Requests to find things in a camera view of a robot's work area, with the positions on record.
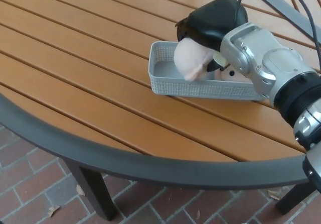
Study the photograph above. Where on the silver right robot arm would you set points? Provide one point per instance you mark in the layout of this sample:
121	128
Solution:
263	65

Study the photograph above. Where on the peach plush dumpling smiling face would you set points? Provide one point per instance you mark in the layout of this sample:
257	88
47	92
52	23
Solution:
235	77

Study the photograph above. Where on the grey perforated plastic basket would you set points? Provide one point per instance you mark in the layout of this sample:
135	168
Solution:
200	91

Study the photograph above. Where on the grey metal table crossbar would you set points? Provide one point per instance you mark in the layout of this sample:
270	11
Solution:
288	10

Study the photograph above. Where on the dark grey table rim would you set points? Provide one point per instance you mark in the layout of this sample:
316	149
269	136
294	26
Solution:
37	138

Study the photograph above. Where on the dark metal table leg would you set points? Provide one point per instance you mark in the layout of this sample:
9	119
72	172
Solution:
95	196
293	199

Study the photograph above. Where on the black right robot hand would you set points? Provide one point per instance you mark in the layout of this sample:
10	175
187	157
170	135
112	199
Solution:
215	20

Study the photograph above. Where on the peach plush dumpling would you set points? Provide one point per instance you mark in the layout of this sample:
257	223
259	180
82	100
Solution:
190	58

